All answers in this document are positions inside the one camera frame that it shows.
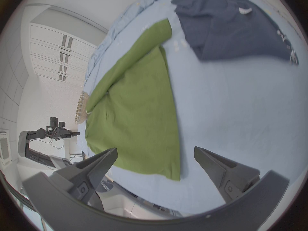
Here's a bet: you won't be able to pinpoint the pale blue quilt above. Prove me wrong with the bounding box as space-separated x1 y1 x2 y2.
85 0 180 84

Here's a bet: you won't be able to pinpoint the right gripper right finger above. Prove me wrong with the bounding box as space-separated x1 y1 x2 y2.
194 145 261 204

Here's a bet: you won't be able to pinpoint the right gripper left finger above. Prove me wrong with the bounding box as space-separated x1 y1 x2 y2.
52 147 118 201

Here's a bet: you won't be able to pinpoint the dark blue T-shirt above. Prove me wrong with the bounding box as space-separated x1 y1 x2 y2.
171 0 299 66

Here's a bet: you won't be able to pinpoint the white ceiling air conditioner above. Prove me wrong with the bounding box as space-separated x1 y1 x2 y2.
0 130 12 165

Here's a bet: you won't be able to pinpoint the round woven basket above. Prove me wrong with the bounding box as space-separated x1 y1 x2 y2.
75 90 90 124

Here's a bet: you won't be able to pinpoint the white wardrobe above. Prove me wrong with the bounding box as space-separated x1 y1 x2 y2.
30 18 98 82

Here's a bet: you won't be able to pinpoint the green shorts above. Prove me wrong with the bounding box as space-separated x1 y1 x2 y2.
85 18 181 181

